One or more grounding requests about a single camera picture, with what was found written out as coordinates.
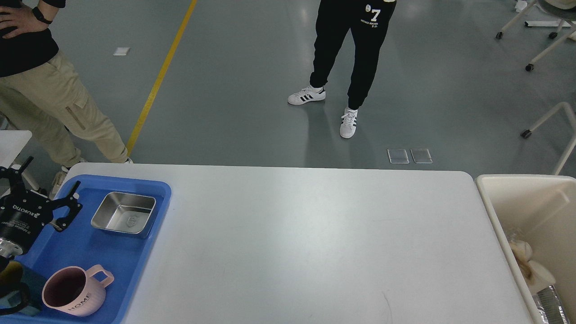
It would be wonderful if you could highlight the square metal tin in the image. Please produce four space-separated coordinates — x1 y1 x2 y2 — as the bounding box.
90 192 156 238

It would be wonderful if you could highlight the left floor plate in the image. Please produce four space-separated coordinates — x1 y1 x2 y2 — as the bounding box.
387 149 410 164

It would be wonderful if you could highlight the pink HOME mug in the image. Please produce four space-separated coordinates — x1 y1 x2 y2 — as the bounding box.
41 264 115 317

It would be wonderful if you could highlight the brown paper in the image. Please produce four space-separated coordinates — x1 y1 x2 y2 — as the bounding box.
507 230 534 283

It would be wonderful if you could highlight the foil tray inside bin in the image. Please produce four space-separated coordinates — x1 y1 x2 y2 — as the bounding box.
532 285 570 324

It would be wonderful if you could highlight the right floor plate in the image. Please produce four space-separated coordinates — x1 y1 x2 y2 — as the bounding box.
410 148 433 164

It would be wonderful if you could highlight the white side table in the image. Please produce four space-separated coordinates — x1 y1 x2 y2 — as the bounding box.
0 130 40 191

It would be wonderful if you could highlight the person in khaki trousers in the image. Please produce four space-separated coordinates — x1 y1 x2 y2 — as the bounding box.
0 0 132 197

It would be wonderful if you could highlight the person in black joggers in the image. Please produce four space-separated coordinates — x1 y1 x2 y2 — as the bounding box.
288 0 397 139

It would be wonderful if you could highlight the chair base with castors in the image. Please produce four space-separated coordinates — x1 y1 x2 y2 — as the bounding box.
496 0 576 72
520 101 576 175

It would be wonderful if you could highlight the blue plastic tray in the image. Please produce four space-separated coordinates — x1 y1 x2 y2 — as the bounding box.
0 175 171 324

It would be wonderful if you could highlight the beige plastic bin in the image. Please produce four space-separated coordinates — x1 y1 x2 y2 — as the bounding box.
475 174 576 324

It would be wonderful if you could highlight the cream paper cup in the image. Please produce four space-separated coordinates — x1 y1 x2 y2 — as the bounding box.
525 260 556 295

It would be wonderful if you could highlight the teal mug in tray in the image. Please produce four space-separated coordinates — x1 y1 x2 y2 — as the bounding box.
0 261 46 317

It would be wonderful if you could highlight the floor plate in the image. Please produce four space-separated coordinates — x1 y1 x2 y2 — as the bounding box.
410 148 433 164
387 149 410 164

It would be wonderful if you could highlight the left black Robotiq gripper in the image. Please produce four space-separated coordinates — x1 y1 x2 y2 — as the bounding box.
0 156 83 257

